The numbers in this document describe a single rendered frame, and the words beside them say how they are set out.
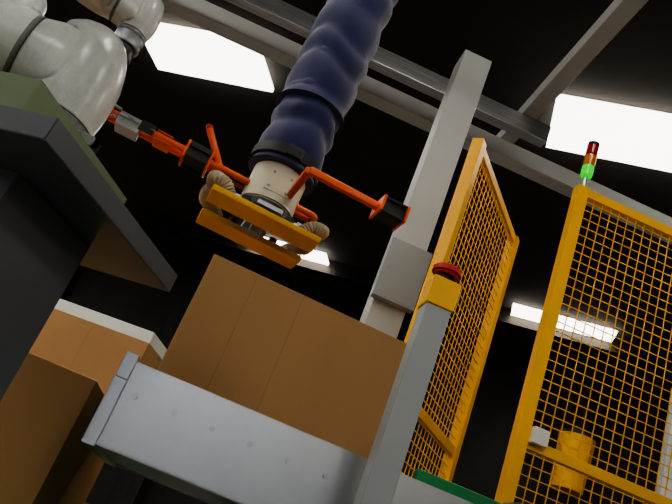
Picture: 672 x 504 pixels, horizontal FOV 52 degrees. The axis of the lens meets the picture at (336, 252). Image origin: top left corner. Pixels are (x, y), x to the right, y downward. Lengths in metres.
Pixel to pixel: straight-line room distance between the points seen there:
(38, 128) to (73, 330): 2.42
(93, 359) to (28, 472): 1.65
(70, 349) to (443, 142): 2.03
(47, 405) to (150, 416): 0.28
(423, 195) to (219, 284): 1.76
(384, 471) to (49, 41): 1.04
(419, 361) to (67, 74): 0.90
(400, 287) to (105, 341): 1.36
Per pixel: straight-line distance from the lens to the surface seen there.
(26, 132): 1.07
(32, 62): 1.41
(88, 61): 1.42
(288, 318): 1.82
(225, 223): 2.13
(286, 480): 1.59
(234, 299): 1.80
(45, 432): 1.76
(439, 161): 3.50
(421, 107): 4.69
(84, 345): 3.39
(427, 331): 1.53
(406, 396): 1.49
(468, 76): 3.84
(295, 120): 2.18
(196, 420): 1.58
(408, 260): 3.17
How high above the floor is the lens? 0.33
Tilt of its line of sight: 24 degrees up
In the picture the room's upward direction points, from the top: 22 degrees clockwise
